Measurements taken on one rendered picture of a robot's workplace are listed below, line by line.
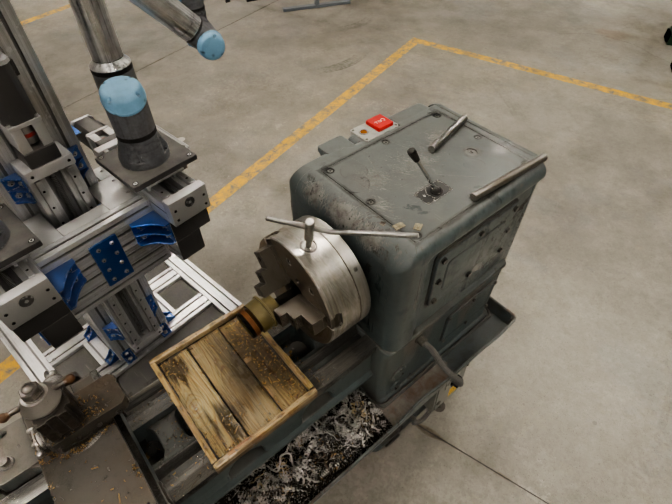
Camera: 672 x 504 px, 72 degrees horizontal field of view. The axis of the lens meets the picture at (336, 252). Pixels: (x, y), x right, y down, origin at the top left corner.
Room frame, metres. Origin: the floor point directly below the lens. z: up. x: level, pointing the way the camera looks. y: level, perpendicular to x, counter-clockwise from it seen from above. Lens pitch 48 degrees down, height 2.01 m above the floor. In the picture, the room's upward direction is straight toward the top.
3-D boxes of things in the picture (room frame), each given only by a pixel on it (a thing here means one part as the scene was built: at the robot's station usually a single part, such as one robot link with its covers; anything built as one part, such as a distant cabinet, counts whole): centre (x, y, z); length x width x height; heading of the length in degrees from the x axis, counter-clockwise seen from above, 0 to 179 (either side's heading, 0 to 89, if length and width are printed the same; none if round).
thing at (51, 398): (0.41, 0.60, 1.13); 0.08 x 0.08 x 0.03
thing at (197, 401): (0.57, 0.28, 0.89); 0.36 x 0.30 x 0.04; 40
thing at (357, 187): (1.02, -0.23, 1.06); 0.59 x 0.48 x 0.39; 130
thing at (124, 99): (1.19, 0.59, 1.33); 0.13 x 0.12 x 0.14; 27
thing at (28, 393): (0.41, 0.60, 1.17); 0.04 x 0.04 x 0.03
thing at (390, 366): (1.01, -0.23, 0.43); 0.60 x 0.48 x 0.86; 130
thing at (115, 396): (0.42, 0.58, 0.99); 0.20 x 0.10 x 0.05; 130
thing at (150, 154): (1.18, 0.59, 1.21); 0.15 x 0.15 x 0.10
